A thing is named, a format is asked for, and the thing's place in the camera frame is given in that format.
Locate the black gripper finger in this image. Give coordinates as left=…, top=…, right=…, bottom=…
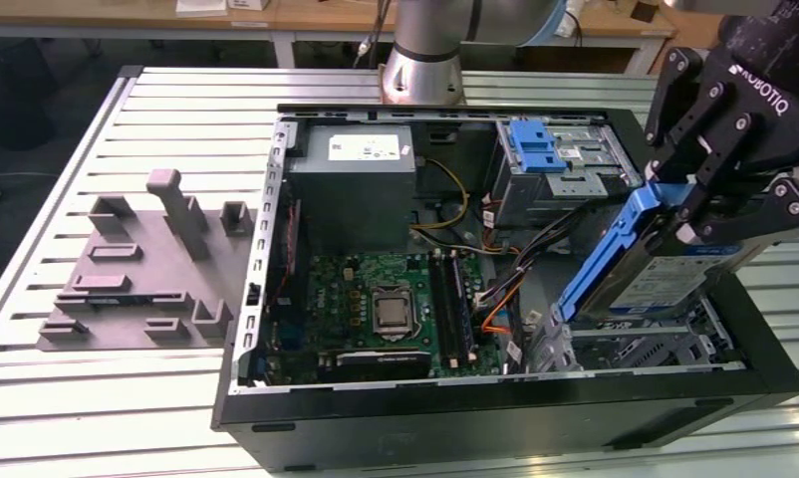
left=642, top=47, right=771, bottom=198
left=673, top=179, right=799, bottom=245

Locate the hard disk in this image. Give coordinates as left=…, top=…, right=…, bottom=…
left=551, top=181, right=745, bottom=326

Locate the silver disk bay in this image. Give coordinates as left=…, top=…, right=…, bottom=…
left=530, top=318, right=733, bottom=373

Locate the blue plastic latch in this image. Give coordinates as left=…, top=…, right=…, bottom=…
left=508, top=120, right=567, bottom=174

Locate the silver optical drive cage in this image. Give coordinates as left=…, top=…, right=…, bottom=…
left=490, top=119, right=643, bottom=231

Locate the clear plastic bag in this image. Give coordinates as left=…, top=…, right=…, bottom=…
left=560, top=0, right=583, bottom=39

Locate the RAM stick with black chips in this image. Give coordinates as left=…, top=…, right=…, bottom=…
left=452, top=268, right=477, bottom=353

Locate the black RAM slot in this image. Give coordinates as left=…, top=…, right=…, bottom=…
left=445, top=251, right=473, bottom=365
left=453, top=251, right=483, bottom=363
left=436, top=251, right=464, bottom=367
left=428, top=251, right=456, bottom=368

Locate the grey power supply unit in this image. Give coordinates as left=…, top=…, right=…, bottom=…
left=285, top=123, right=417, bottom=255

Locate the silver CPU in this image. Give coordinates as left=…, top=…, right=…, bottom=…
left=371, top=297, right=416, bottom=336

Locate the metal socket cover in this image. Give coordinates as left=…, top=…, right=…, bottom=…
left=368, top=284, right=420, bottom=344

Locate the green motherboard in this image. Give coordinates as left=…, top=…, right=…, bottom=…
left=264, top=248, right=510, bottom=385

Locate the black open PC case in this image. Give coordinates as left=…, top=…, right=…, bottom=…
left=209, top=103, right=799, bottom=473

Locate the black graphics card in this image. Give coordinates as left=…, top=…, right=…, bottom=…
left=317, top=348, right=433, bottom=383

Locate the white paper box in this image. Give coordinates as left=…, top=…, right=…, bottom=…
left=174, top=0, right=229, bottom=17

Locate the grey parts rack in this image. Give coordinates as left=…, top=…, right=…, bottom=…
left=37, top=167, right=261, bottom=353

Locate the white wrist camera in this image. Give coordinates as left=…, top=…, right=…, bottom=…
left=663, top=0, right=789, bottom=11

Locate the black cable bundle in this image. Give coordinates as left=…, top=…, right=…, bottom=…
left=473, top=196, right=632, bottom=303

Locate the yellow wire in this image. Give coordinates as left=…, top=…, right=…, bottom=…
left=407, top=157, right=469, bottom=231

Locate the orange wire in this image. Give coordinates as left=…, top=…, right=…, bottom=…
left=479, top=298, right=514, bottom=334

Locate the thin red wire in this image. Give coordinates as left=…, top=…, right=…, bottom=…
left=274, top=198, right=301, bottom=306

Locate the wooden desk white frame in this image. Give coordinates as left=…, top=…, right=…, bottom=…
left=0, top=0, right=678, bottom=69

